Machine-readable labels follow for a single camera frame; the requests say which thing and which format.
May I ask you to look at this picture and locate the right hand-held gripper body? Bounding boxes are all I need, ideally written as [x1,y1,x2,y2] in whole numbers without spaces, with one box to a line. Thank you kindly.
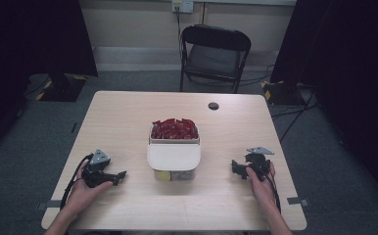
[244,146,275,182]

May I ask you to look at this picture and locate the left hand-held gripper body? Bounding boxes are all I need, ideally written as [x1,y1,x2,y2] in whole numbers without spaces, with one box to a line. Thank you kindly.
[80,149,116,189]

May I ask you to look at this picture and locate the clear plastic storage container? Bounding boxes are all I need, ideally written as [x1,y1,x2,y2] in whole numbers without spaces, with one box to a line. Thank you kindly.
[148,124,201,182]

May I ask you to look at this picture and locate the white container lid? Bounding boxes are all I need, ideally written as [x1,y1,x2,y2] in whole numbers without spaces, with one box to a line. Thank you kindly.
[146,142,202,171]

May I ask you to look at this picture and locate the person's right hand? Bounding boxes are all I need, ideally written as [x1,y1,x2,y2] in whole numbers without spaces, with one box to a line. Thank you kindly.
[245,162,278,211]

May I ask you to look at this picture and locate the person's left hand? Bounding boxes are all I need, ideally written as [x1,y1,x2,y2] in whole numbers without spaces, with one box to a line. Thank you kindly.
[64,161,114,218]

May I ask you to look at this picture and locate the yellow packet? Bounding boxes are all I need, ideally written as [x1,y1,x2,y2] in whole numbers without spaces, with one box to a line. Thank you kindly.
[154,169,172,181]

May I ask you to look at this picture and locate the grey packet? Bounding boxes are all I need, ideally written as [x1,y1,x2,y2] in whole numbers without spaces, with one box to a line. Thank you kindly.
[170,169,197,181]

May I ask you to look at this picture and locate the grey tape strip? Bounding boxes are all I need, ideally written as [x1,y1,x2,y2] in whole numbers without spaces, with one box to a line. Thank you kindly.
[286,196,310,207]
[35,199,63,211]

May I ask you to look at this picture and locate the black tripod legs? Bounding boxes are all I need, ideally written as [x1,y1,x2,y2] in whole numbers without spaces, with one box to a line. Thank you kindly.
[270,87,321,144]

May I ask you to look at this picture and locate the black stand base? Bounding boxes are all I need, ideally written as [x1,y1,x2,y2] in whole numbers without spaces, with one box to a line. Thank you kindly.
[260,79,307,107]
[35,73,89,103]

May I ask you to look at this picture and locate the black folding chair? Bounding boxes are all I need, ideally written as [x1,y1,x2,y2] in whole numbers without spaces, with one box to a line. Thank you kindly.
[178,24,253,95]

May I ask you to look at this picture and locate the black curtain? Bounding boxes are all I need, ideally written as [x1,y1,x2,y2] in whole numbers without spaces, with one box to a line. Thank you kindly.
[269,0,378,210]
[0,0,99,165]

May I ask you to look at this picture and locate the left hand-held gripper black cable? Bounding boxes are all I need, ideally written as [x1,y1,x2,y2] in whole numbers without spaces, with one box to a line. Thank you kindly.
[59,153,94,211]

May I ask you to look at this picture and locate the hand-held gripper black cable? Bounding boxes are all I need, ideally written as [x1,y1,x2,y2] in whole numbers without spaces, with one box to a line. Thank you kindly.
[264,164,282,213]
[59,153,94,211]

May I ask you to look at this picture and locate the right hand-held gripper black cable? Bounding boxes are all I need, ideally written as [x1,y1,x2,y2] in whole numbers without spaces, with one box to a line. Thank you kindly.
[264,164,282,213]

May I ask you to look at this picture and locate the black floor cables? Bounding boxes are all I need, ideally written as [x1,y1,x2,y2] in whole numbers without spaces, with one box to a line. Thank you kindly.
[196,64,276,88]

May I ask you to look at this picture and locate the black power cable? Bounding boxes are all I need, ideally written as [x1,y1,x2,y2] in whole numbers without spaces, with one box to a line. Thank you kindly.
[175,5,185,62]

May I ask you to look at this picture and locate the white wall outlet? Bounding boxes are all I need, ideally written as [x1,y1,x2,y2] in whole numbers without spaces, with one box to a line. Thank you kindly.
[171,0,195,15]

